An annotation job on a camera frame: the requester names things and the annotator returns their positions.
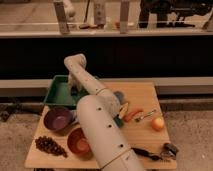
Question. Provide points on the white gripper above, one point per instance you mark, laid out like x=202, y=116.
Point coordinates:
x=73, y=82

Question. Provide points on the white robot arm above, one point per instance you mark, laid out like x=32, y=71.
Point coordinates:
x=96, y=112

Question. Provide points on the green plastic tray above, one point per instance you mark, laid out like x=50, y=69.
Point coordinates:
x=58, y=93

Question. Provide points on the purple bowl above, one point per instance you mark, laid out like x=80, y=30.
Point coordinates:
x=58, y=118

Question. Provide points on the yellow banana toy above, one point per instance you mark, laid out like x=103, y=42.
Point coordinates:
x=123, y=110

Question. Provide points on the green sponge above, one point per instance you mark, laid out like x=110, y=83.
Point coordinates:
x=118, y=122

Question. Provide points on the orange bowl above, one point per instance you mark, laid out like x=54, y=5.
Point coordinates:
x=77, y=143

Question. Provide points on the wooden table board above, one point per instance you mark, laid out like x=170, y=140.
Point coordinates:
x=140, y=134

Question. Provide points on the bunch of dark grapes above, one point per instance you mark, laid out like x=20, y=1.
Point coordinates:
x=50, y=146

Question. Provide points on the orange apple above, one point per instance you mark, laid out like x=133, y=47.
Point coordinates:
x=157, y=124

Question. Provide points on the dark small toy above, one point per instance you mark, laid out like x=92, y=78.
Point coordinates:
x=169, y=150

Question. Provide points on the black handled brush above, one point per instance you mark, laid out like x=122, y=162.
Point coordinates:
x=145, y=153

